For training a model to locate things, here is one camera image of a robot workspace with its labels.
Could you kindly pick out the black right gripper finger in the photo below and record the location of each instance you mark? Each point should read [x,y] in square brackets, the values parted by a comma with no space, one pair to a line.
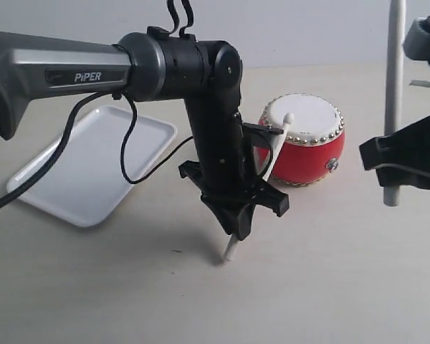
[395,176]
[407,148]

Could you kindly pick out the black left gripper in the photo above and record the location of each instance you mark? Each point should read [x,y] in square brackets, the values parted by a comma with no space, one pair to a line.
[229,176]

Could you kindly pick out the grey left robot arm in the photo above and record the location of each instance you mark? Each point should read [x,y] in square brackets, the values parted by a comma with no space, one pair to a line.
[155,66]

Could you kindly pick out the small red drum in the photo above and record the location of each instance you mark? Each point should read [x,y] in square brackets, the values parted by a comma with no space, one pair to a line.
[314,141]

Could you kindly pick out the white wooden drumstick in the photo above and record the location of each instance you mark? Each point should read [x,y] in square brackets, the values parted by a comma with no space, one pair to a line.
[394,66]
[276,144]

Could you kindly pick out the white rectangular plastic tray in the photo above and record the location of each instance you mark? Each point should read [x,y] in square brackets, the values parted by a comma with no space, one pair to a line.
[86,184]

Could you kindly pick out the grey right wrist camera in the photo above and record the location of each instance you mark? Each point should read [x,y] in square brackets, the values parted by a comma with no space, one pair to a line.
[416,45]

